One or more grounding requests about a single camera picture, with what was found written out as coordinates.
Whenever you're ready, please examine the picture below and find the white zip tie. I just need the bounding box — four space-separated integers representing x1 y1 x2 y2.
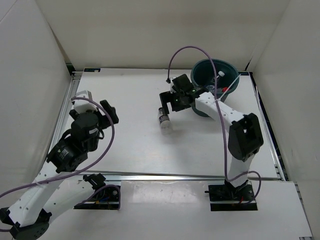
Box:
215 74 241 102

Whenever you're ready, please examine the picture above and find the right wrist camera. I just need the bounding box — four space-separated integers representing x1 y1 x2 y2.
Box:
169 76 177 94

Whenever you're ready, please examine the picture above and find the dark green plastic bin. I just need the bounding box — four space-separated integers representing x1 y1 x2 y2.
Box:
190 58 240 118

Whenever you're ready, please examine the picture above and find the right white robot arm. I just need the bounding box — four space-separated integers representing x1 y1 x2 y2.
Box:
167 74 264 200

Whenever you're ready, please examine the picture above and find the black-capped clear plastic bottle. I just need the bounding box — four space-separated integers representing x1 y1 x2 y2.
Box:
157 107 173 134

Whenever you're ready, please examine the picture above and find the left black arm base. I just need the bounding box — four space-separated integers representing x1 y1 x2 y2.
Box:
73 173 121 211

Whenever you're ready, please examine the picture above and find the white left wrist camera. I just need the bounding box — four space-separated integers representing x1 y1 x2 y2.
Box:
71 90 97 114

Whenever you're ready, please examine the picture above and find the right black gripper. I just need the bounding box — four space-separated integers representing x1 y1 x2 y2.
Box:
160 89 191 115

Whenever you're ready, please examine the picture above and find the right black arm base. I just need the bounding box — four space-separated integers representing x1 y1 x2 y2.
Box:
204 181 258 212

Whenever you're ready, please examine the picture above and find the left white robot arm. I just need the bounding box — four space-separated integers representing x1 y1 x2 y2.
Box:
0 91 121 240

